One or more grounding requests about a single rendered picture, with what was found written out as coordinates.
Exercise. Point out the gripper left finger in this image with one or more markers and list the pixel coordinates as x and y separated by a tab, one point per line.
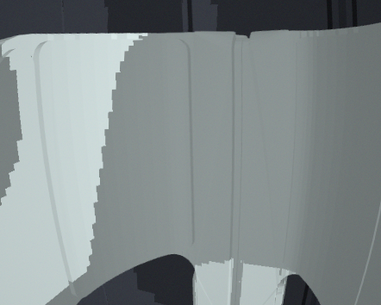
116	149

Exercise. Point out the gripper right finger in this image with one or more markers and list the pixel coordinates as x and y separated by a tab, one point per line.
310	198

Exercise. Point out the black server rack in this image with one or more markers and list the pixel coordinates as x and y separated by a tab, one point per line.
168	280

